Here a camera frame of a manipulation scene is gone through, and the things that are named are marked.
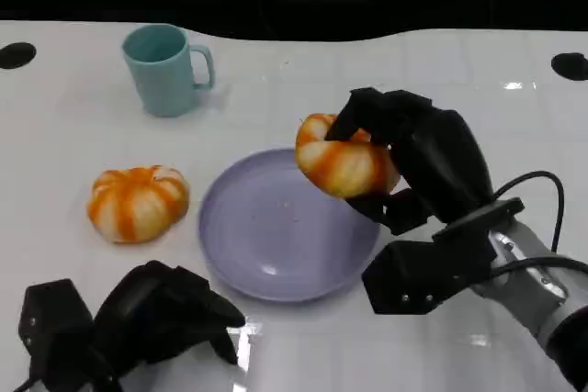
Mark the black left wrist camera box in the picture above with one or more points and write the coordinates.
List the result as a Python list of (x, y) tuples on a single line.
[(55, 332)]

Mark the lilac plate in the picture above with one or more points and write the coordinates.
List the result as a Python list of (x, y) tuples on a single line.
[(275, 236)]

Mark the pale green mug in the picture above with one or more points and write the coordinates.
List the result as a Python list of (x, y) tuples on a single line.
[(161, 70)]

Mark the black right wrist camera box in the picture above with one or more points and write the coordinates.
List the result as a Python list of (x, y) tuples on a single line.
[(422, 272)]

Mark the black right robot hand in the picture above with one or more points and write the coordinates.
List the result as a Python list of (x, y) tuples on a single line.
[(441, 158)]

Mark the orange and white bread roll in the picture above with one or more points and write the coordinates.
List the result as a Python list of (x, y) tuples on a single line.
[(340, 167), (138, 204)]

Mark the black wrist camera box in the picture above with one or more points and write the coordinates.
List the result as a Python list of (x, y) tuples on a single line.
[(422, 272), (55, 332)]

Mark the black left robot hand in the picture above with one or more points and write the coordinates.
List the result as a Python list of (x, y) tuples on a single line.
[(151, 309)]

